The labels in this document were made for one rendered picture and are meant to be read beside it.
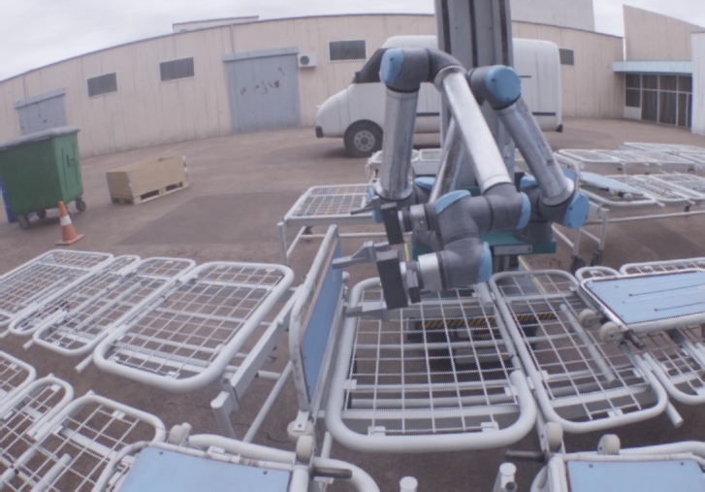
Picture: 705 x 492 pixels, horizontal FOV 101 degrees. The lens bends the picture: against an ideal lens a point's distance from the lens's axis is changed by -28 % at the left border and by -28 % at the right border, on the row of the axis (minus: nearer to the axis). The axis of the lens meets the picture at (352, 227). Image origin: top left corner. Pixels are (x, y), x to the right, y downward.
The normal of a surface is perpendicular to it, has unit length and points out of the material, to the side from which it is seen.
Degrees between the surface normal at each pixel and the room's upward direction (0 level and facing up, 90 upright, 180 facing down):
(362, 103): 89
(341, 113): 89
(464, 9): 90
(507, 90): 84
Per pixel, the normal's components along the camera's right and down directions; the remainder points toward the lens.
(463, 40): -0.07, 0.32
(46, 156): 0.25, 0.36
